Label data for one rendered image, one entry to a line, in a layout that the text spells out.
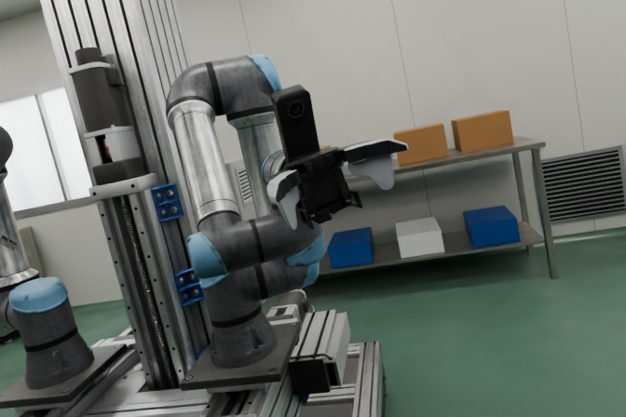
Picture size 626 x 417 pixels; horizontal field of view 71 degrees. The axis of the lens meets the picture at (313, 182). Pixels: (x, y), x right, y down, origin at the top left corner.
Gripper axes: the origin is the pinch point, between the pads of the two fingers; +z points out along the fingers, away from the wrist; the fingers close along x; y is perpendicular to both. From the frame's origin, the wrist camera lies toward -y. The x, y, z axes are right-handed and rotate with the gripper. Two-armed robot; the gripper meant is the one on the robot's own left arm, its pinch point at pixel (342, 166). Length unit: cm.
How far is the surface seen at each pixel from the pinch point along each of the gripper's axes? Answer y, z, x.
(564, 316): 144, -144, -138
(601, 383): 139, -95, -106
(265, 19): -87, -315, -80
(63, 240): 31, -422, 156
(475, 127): 42, -213, -165
